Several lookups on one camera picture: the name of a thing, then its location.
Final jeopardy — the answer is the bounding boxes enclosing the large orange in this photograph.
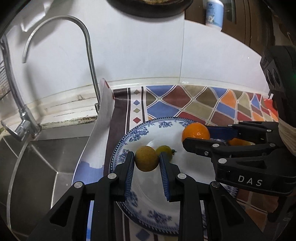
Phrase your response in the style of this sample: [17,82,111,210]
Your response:
[182,123,210,142]

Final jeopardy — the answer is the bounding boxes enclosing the brown round longan fruit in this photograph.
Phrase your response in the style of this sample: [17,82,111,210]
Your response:
[135,146,159,172]

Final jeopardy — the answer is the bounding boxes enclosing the large chrome kitchen faucet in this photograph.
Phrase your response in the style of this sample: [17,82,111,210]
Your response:
[1,35,41,142]

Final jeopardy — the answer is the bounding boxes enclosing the orange behind finger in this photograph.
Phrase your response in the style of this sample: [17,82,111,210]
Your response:
[228,138,254,146]

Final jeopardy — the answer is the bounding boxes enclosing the colourful diamond pattern mat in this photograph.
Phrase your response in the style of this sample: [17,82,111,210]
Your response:
[73,85,278,240]

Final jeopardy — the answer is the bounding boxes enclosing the small green tomato on plate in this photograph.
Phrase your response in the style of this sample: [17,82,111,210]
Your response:
[156,145,176,161]

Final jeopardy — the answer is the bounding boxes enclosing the stainless steel sink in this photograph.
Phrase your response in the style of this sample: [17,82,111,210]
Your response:
[1,123,94,240]

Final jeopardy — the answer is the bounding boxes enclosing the blue white porcelain plate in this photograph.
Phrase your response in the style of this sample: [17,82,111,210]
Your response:
[109,117,215,236]

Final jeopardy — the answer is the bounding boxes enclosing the thin curved steel faucet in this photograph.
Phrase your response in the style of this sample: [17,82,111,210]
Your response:
[22,15,100,111]

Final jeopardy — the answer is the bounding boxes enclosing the white blue pump bottle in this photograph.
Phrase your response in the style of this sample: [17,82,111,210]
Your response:
[205,0,224,32]

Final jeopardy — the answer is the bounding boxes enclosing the black frying pan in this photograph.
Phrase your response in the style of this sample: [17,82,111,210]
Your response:
[107,0,193,18]

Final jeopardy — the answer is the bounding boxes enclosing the dark wooden window frame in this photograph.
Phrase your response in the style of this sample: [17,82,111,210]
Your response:
[184,0,276,53]

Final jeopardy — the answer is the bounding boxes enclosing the black wire sink basket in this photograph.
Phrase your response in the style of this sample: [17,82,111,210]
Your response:
[0,35,10,99]

